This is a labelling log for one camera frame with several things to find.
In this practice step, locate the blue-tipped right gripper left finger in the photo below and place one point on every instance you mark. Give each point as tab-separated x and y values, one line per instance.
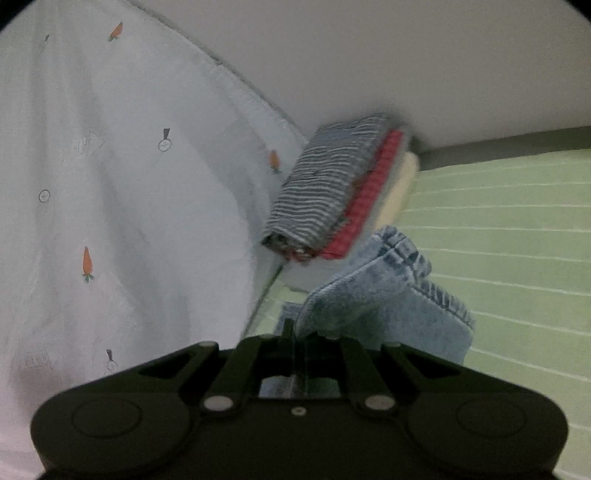
254	360

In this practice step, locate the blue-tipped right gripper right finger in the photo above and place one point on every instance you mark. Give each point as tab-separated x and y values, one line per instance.
340	368

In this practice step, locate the light blue jeans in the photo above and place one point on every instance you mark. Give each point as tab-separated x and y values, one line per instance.
384	294

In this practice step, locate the red folded garment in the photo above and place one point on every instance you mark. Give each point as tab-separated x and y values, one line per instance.
367	196

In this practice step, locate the cream folded garment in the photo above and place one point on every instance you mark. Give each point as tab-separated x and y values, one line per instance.
393	200

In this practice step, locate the grey striped folded garment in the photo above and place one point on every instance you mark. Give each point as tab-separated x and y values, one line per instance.
315	194

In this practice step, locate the green checkered bed sheet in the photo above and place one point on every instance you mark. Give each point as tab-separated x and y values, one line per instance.
511	239

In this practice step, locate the white carrot print duvet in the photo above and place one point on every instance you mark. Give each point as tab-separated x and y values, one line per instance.
137	174

